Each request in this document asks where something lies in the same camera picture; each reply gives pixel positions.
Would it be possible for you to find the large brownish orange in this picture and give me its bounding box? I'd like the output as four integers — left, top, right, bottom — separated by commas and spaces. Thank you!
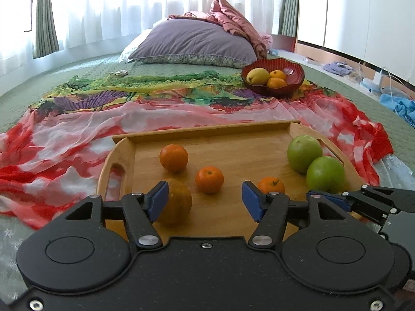
157, 178, 193, 228

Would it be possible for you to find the blue cloth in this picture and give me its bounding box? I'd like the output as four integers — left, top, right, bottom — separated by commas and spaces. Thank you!
379, 93, 415, 124

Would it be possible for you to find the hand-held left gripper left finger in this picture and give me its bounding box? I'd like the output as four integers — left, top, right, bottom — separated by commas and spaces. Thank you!
64, 180, 170, 251

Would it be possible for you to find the light blue box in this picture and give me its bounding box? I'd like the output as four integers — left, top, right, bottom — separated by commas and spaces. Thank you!
361, 78, 382, 93

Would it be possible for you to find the matte green round fruit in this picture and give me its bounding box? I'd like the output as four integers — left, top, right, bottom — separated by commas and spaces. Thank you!
287, 134, 323, 174

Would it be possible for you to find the shiny green apple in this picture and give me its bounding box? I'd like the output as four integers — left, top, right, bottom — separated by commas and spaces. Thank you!
306, 155, 346, 195

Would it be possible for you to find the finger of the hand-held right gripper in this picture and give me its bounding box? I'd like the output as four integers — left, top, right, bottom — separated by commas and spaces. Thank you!
306, 184, 395, 227

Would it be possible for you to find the white pillow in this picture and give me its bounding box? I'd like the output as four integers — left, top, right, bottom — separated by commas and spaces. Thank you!
118, 19, 156, 63

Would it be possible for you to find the pink quilt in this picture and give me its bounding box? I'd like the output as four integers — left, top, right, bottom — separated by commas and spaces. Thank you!
169, 0, 273, 59

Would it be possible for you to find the lavender cloth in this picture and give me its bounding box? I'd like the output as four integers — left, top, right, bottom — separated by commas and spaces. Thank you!
323, 61, 355, 77

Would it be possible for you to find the small tangerine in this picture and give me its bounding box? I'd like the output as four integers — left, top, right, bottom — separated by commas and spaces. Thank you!
159, 144, 189, 173
195, 166, 225, 194
258, 177, 286, 195

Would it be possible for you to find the white cable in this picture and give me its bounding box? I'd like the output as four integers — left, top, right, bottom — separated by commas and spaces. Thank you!
357, 61, 415, 98

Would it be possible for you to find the colourful red printed scarf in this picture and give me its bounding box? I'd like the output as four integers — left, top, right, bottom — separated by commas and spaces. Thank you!
0, 71, 394, 230

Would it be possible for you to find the white snowflake lace cloth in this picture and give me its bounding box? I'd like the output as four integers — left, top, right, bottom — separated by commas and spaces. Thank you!
0, 154, 415, 299

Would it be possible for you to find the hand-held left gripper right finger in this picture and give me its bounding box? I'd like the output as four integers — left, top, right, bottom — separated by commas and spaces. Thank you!
241, 180, 348, 249

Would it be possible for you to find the wooden tray with handles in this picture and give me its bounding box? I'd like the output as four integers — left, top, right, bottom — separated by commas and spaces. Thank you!
96, 120, 370, 245

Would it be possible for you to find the white wardrobe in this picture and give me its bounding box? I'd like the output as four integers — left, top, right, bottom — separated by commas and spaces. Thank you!
296, 0, 415, 83

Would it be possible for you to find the green curtain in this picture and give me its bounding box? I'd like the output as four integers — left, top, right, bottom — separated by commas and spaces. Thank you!
32, 0, 61, 59
278, 0, 301, 38

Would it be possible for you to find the sheer white curtain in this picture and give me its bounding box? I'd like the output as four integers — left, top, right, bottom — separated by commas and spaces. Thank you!
0, 0, 286, 63

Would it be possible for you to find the purple pillow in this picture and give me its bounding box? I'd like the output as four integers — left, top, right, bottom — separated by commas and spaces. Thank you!
129, 19, 258, 69

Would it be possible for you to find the brown wooden headboard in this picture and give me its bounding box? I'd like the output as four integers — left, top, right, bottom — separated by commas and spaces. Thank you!
270, 34, 298, 53

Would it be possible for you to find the red glass bowl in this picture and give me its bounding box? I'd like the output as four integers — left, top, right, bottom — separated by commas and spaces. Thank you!
241, 58, 306, 97

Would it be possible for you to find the yellow mango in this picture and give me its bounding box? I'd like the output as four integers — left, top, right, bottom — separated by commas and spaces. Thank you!
246, 68, 271, 85

